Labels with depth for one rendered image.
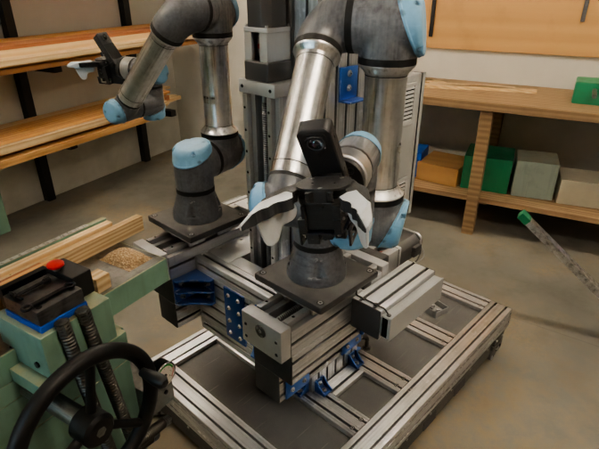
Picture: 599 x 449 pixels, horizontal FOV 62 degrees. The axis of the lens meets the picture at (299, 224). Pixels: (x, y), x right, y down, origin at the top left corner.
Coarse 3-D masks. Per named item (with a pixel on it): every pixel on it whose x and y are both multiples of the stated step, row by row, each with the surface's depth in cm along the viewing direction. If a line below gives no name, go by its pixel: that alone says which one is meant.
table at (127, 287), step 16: (96, 256) 117; (112, 272) 110; (128, 272) 110; (144, 272) 111; (160, 272) 115; (112, 288) 105; (128, 288) 108; (144, 288) 112; (112, 304) 105; (128, 304) 109; (0, 336) 91; (0, 352) 87; (0, 368) 86; (16, 368) 88; (0, 384) 87; (32, 384) 84
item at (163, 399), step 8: (136, 368) 123; (136, 376) 121; (136, 384) 118; (168, 384) 122; (136, 392) 118; (160, 392) 120; (168, 392) 123; (160, 400) 121; (168, 400) 123; (160, 408) 121
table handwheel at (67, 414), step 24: (72, 360) 77; (96, 360) 80; (144, 360) 89; (48, 384) 74; (144, 384) 93; (24, 408) 72; (48, 408) 86; (72, 408) 85; (96, 408) 83; (144, 408) 94; (24, 432) 71; (72, 432) 82; (96, 432) 82; (144, 432) 94
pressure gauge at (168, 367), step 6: (156, 360) 115; (162, 360) 116; (156, 366) 114; (162, 366) 114; (168, 366) 116; (174, 366) 117; (162, 372) 115; (168, 372) 117; (174, 372) 118; (168, 378) 117
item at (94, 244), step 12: (132, 216) 127; (108, 228) 121; (120, 228) 122; (132, 228) 125; (84, 240) 116; (96, 240) 117; (108, 240) 120; (120, 240) 123; (60, 252) 110; (72, 252) 112; (84, 252) 114; (96, 252) 118
